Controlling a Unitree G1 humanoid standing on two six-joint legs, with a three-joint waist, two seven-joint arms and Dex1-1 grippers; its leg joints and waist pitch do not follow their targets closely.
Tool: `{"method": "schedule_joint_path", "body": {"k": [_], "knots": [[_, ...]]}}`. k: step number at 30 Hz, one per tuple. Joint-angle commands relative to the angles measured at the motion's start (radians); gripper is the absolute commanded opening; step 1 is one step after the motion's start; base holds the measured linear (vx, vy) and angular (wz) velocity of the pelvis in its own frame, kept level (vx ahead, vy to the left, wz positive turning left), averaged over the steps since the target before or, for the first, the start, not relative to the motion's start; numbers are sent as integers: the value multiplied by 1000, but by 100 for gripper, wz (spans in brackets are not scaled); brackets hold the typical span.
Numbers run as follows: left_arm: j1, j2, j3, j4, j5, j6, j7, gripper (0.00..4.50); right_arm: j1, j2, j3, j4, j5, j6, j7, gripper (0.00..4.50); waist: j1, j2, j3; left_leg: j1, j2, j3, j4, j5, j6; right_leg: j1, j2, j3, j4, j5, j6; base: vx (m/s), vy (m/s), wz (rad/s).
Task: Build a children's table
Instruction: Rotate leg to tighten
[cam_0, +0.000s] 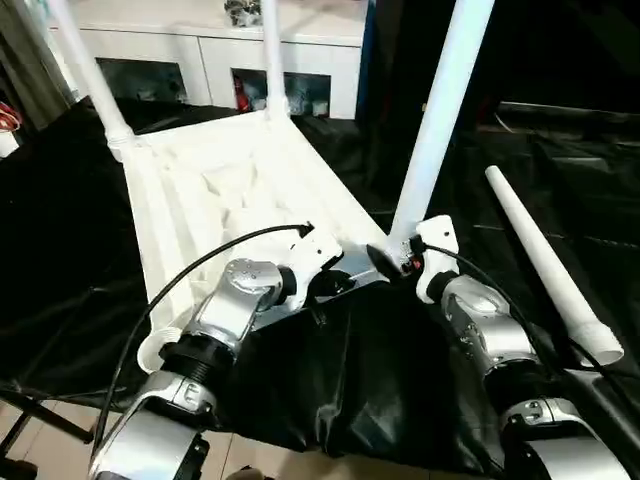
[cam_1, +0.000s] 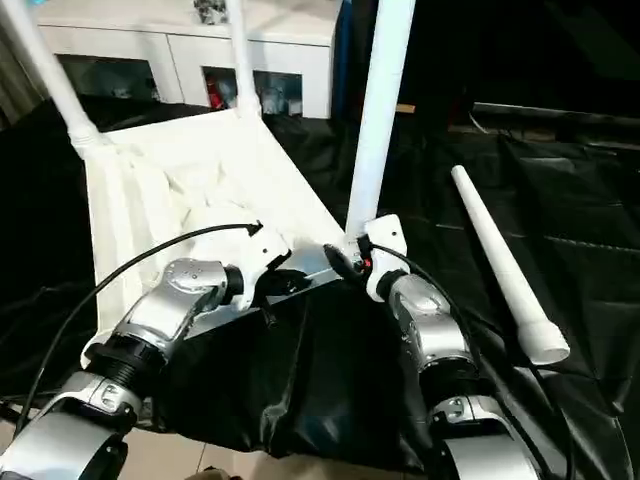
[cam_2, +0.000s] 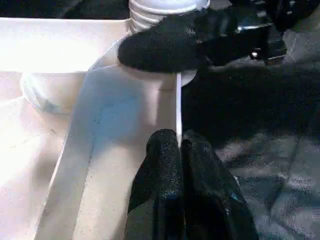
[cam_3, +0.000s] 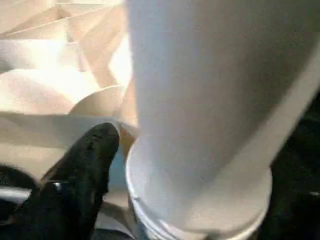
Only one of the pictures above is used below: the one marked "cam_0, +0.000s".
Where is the white plastic table top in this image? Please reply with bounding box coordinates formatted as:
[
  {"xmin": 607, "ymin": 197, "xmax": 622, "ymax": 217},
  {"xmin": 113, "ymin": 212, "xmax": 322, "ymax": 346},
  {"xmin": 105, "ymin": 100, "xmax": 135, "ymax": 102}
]
[{"xmin": 107, "ymin": 107, "xmax": 393, "ymax": 375}]

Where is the white plastic table leg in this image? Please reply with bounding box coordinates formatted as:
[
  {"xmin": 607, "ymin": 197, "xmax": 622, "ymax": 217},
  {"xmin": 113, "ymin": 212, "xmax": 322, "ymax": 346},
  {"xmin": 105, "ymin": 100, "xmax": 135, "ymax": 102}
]
[
  {"xmin": 384, "ymin": 0, "xmax": 497, "ymax": 263},
  {"xmin": 484, "ymin": 165, "xmax": 626, "ymax": 368},
  {"xmin": 44, "ymin": 0, "xmax": 137, "ymax": 152},
  {"xmin": 259, "ymin": 0, "xmax": 294, "ymax": 127}
]

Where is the long black bar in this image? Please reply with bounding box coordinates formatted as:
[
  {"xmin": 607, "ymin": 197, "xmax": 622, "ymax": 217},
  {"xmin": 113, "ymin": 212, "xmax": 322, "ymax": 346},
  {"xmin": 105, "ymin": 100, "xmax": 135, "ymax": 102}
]
[{"xmin": 494, "ymin": 99, "xmax": 640, "ymax": 129}]

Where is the glossy black mat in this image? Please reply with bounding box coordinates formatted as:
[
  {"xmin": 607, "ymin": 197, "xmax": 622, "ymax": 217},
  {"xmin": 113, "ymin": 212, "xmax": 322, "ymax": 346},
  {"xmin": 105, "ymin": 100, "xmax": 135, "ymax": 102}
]
[{"xmin": 0, "ymin": 95, "xmax": 640, "ymax": 479}]

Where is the white cabinet with glass doors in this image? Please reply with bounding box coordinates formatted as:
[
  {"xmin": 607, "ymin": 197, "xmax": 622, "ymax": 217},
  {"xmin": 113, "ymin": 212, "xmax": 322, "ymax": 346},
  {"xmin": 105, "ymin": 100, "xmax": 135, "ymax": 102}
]
[{"xmin": 50, "ymin": 0, "xmax": 367, "ymax": 121}]

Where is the grey metal clutter object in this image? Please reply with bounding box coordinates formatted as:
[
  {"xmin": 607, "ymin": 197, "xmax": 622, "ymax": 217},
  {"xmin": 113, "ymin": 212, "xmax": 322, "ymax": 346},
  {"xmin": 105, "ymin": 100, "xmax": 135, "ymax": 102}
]
[{"xmin": 222, "ymin": 0, "xmax": 263, "ymax": 27}]

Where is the black stand leg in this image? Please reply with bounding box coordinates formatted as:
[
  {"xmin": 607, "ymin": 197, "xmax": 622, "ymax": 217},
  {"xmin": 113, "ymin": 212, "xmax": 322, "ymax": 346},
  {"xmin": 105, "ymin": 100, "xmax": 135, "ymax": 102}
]
[{"xmin": 0, "ymin": 385, "xmax": 97, "ymax": 473}]

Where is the red and white object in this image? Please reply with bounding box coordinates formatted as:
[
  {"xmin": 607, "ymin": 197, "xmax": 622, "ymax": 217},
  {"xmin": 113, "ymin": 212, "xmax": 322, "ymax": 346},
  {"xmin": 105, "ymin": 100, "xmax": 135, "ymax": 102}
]
[{"xmin": 0, "ymin": 100, "xmax": 24, "ymax": 161}]

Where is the grey curtain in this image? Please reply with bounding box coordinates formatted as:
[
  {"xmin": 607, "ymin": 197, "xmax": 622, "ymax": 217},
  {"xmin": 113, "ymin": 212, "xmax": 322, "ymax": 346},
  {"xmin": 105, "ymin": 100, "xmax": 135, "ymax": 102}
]
[{"xmin": 0, "ymin": 0, "xmax": 79, "ymax": 129}]

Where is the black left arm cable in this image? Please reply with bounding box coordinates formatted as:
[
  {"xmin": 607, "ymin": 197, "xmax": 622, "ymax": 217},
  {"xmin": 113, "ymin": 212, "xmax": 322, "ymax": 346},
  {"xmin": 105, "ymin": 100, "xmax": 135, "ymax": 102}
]
[{"xmin": 86, "ymin": 223, "xmax": 317, "ymax": 463}]

